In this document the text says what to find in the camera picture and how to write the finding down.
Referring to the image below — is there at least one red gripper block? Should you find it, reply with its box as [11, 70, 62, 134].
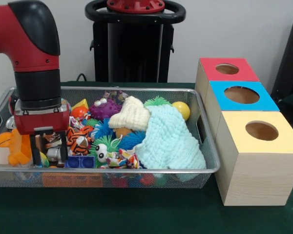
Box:
[13, 105, 71, 168]

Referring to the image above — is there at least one wooden box with three holes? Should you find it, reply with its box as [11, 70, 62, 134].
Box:
[194, 57, 293, 207]

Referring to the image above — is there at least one silver metallic toy piece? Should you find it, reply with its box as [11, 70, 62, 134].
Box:
[45, 147, 63, 164]

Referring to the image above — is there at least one tiger plush toy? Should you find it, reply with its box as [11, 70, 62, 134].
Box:
[66, 126, 94, 156]

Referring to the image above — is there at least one long orange toy brick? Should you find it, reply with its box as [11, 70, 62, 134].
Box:
[8, 129, 33, 167]

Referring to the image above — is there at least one blue plastic toy brick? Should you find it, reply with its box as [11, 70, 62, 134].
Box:
[64, 155, 96, 169]

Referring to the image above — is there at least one orange ball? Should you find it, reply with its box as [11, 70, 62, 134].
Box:
[0, 132, 14, 148]

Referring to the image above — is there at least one purple spiky ball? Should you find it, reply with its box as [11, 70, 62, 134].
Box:
[89, 97, 123, 121]

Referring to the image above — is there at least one cream knitted cloth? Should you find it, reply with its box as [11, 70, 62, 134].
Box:
[108, 96, 151, 131]

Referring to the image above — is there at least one light blue knitted cloth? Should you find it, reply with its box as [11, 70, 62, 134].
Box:
[134, 105, 207, 170]

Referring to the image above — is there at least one yellow ball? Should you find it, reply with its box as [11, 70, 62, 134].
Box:
[172, 101, 191, 121]

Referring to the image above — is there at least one silver wire mesh bin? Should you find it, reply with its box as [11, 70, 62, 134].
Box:
[0, 85, 221, 189]

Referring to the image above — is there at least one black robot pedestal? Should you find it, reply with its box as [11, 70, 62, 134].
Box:
[84, 0, 187, 83]

